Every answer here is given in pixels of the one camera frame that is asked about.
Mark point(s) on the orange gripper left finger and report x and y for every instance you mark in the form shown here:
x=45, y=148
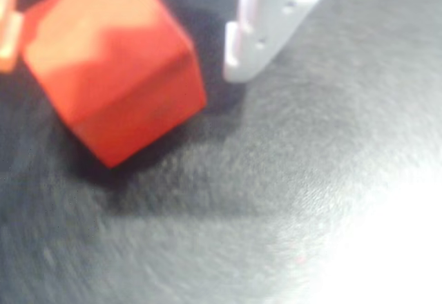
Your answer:
x=8, y=34

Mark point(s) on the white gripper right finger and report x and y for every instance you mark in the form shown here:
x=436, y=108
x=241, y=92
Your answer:
x=273, y=17

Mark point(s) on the red cube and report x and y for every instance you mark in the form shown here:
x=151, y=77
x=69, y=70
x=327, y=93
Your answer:
x=117, y=86

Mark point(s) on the black table mat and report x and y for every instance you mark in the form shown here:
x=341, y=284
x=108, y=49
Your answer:
x=224, y=221

